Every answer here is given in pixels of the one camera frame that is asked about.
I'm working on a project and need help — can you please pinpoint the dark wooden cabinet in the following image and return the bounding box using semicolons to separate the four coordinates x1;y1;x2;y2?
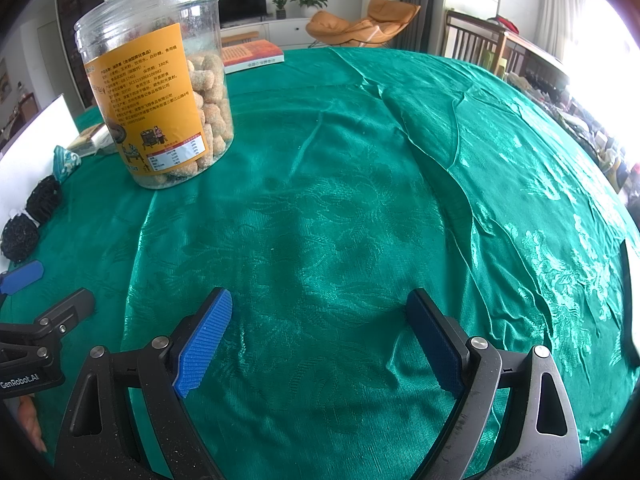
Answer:
55;0;103;111

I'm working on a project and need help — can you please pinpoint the pile of assorted clutter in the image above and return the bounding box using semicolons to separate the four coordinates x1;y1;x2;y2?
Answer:
505;35;640;196

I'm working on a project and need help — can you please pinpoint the orange book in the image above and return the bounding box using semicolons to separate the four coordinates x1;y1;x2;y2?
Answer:
220;40;286;75

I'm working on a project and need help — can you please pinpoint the green patterned pouch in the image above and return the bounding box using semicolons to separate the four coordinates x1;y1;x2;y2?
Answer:
52;145;82;183

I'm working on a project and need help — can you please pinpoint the black television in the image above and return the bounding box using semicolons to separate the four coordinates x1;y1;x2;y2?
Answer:
218;0;267;28

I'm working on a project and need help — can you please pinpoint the grey curtain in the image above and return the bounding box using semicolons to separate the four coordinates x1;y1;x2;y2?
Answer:
400;0;438;53

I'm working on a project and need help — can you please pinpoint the wooden chair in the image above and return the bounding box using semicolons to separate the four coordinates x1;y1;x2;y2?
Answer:
442;9;506;78

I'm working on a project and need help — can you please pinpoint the person's left hand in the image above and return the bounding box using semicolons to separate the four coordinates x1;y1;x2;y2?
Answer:
15;395;48;453

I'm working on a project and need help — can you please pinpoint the white television cabinet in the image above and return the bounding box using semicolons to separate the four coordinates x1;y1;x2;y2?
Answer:
220;17;321;53

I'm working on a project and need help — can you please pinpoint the white board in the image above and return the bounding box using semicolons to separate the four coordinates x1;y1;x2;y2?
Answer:
0;94;81;261

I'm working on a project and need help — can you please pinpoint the yellowish packet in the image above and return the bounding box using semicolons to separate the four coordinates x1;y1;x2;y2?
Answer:
67;122;118;156

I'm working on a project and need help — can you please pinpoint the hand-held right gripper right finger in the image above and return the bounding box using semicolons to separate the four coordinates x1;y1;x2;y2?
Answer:
405;288;583;480

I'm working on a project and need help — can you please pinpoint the green satin tablecloth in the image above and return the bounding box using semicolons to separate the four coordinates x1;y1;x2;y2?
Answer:
0;47;640;480

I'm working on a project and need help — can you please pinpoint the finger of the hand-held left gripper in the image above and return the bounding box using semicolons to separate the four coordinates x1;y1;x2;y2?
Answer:
0;260;45;297
0;287;96;346

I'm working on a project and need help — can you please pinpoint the orange lounge chair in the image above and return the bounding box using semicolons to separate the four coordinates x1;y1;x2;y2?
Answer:
306;0;422;50

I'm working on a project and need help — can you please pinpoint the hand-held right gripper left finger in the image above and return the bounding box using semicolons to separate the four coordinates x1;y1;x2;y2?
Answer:
54;287;234;480

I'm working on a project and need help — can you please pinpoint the clear plastic snack jar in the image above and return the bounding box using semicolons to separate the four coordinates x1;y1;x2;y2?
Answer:
74;0;236;190

